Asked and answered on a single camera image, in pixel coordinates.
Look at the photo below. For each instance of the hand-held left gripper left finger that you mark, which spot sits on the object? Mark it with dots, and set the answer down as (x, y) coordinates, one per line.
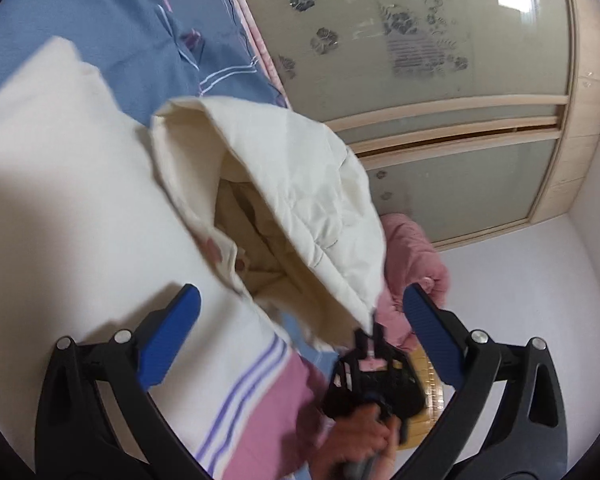
(172, 340)

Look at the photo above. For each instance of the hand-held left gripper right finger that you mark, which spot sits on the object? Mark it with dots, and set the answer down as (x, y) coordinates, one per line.
(430, 340)

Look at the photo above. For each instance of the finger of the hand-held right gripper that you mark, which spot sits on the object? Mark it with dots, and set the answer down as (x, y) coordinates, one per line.
(379, 340)
(362, 342)

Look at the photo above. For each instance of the pink and white jacket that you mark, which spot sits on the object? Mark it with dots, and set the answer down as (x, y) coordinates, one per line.
(80, 185)

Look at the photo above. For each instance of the person's right hand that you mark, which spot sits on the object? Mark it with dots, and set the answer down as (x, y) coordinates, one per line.
(355, 435)

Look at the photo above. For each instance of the frosted sliding door large floral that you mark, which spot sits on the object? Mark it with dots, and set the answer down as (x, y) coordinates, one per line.
(430, 10)

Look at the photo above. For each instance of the blue plaid bed sheet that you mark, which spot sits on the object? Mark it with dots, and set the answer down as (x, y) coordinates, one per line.
(80, 10)

